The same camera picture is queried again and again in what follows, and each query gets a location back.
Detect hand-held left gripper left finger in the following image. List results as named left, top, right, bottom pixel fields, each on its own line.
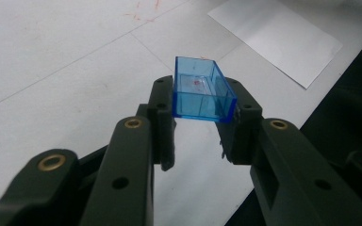
left=136, top=74, right=177, bottom=172

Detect blue transparent plastic stamp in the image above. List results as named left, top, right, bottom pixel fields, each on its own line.
left=172, top=56, right=239, bottom=123

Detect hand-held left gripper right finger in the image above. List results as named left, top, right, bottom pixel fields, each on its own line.
left=215, top=76, right=264, bottom=167

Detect white paper sheet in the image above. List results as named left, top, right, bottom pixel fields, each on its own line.
left=206, top=0, right=344, bottom=90

